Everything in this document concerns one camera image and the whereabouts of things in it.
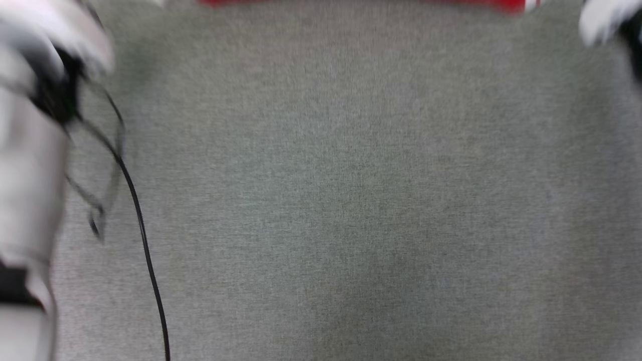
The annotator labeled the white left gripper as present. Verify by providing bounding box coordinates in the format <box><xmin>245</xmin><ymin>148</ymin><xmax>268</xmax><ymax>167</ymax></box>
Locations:
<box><xmin>0</xmin><ymin>0</ymin><xmax>115</xmax><ymax>77</ymax></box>

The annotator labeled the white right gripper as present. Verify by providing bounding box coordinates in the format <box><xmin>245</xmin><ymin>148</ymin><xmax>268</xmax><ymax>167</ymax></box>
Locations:
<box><xmin>579</xmin><ymin>0</ymin><xmax>642</xmax><ymax>47</ymax></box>

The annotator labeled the red basketball jersey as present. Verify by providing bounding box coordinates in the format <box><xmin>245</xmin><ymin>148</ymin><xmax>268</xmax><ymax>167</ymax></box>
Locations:
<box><xmin>197</xmin><ymin>0</ymin><xmax>541</xmax><ymax>14</ymax></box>

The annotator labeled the thin black looped cable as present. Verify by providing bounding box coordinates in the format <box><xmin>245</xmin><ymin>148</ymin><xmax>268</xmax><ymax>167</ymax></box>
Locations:
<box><xmin>64</xmin><ymin>83</ymin><xmax>127</xmax><ymax>242</ymax></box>

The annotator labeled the thick black cable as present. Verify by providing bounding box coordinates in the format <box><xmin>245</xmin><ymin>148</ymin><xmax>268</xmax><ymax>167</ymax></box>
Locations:
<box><xmin>75</xmin><ymin>113</ymin><xmax>172</xmax><ymax>361</ymax></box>

